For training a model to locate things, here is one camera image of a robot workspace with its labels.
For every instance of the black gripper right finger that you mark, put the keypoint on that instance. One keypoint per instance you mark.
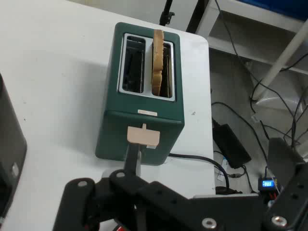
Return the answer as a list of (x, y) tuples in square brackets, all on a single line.
[(293, 192)]

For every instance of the black box appliance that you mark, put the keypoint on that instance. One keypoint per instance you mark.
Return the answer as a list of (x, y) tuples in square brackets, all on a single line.
[(10, 144)]

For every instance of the small blue display module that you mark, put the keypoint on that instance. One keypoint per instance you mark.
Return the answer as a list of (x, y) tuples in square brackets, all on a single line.
[(267, 184)]

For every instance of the black plug connector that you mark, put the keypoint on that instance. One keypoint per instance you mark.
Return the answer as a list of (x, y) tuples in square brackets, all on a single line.
[(227, 190)]

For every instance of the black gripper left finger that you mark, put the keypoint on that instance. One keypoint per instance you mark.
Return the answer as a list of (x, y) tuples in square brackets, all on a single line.
[(125, 192)]

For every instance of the toasted bread slice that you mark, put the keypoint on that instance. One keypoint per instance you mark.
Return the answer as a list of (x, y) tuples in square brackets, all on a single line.
[(157, 60)]

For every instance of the white shelf unit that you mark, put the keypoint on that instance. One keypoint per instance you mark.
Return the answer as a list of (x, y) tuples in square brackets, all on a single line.
[(250, 29)]

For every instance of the dark green two-slot toaster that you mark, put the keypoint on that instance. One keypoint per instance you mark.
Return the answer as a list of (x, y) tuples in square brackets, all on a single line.
[(139, 106)]

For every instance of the black tripod stand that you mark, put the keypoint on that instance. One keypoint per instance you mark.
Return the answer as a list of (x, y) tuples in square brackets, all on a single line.
[(166, 12)]

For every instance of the white slanted support bar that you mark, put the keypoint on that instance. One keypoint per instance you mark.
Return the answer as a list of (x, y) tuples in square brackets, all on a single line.
[(281, 57)]

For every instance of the black vertical pole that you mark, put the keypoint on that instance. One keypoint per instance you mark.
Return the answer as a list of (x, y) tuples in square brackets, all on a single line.
[(197, 14)]

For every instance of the black power adapter brick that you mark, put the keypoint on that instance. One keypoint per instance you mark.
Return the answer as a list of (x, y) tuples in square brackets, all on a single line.
[(231, 146)]

